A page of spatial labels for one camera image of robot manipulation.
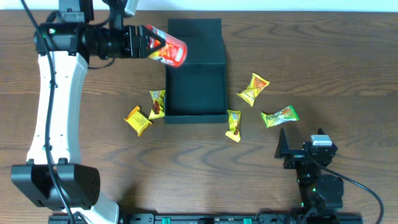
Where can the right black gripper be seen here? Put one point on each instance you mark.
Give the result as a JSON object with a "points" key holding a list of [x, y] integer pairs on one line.
{"points": [[295, 157]]}

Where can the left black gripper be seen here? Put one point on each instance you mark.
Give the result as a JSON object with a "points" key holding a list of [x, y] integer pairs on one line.
{"points": [[136, 51]]}

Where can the red Pringles can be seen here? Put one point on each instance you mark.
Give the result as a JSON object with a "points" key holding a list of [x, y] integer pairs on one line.
{"points": [[173, 53]]}

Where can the yellow Apollo cake packet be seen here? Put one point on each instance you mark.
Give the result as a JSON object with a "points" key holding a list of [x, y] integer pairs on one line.
{"points": [[157, 110], [234, 118]]}

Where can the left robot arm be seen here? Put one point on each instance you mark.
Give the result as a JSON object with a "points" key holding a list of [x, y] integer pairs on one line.
{"points": [[53, 176]]}

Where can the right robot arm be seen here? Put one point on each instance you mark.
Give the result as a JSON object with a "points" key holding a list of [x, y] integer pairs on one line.
{"points": [[321, 194]]}

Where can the green pandan cake packet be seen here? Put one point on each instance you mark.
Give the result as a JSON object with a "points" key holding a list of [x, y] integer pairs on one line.
{"points": [[282, 116]]}

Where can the black open gift box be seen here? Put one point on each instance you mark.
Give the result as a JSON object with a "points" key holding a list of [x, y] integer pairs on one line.
{"points": [[196, 91]]}

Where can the yellow orange snack packet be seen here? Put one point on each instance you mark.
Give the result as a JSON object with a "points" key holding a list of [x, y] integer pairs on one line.
{"points": [[257, 84]]}

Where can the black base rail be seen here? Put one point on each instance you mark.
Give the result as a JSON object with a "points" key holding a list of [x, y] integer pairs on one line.
{"points": [[263, 218]]}

